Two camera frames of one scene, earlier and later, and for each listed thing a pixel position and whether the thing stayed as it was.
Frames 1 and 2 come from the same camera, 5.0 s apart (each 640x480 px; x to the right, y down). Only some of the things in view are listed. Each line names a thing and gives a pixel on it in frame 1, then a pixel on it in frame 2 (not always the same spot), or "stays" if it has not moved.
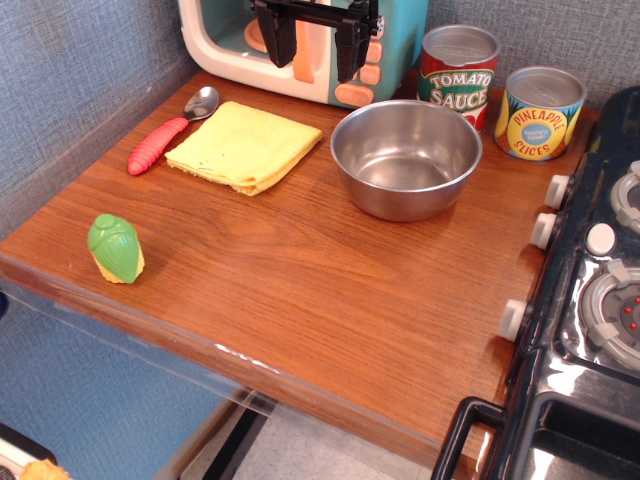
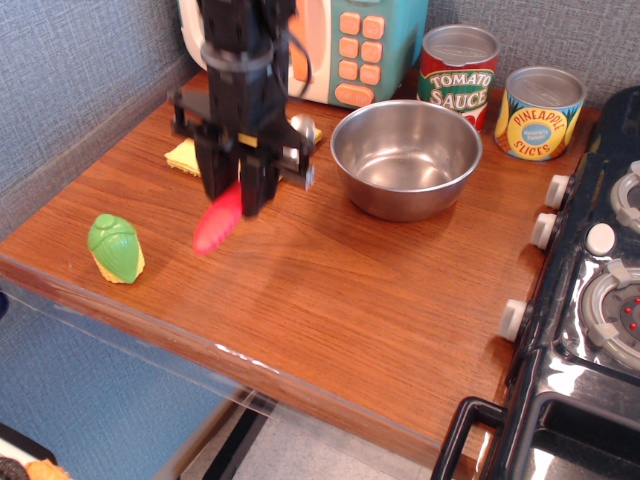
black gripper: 355,23 to 245,102
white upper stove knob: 556,190 stays
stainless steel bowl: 406,160 stays
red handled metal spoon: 200,104 to 222,219
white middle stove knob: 544,225 stays
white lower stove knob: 511,318 stays
